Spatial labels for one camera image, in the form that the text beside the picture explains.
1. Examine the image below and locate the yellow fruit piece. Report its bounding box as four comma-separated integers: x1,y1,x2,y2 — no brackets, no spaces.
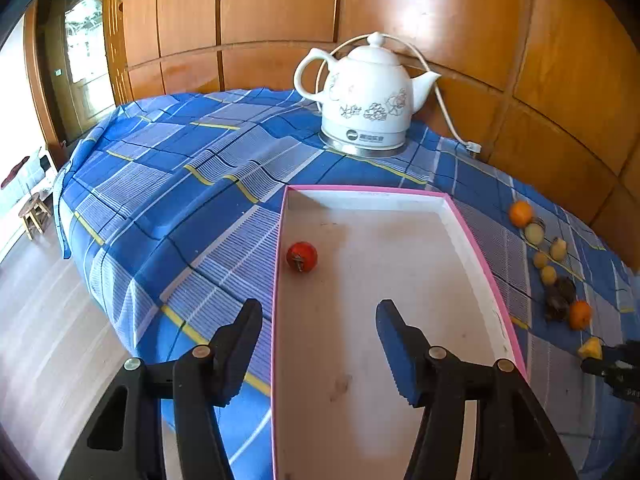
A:
578,337,603,360

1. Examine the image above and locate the white pink-rimmed tray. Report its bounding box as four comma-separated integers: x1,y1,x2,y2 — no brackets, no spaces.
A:
271,185,525,479

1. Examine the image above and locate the small wooden stool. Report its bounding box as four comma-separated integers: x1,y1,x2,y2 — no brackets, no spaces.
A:
18,191,52,240

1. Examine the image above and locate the blue plaid tablecloth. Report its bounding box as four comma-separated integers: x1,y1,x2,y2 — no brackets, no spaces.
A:
53,89,639,479

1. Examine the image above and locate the wooden door with glass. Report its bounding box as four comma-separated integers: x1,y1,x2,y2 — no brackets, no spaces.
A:
24,0,120,166

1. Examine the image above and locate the small red tomato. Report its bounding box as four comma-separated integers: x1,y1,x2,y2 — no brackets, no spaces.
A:
285,240,318,274

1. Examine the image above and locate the dark brown passion fruit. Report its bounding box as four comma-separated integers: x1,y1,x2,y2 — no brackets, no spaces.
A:
554,276,576,304

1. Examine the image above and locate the small tan round fruit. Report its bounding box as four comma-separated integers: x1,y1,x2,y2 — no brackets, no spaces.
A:
533,252,549,270

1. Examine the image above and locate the white sofa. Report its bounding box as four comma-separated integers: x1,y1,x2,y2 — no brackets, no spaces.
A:
0,146,58,259

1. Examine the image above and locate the orange tangerine with stem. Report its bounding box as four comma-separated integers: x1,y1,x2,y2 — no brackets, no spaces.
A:
509,200,535,230

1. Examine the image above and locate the cut pale fruit dark skin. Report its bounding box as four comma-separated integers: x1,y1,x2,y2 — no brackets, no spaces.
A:
524,218,546,247

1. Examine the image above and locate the white kettle power cord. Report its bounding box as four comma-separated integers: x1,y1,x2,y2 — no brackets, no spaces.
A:
316,32,483,155

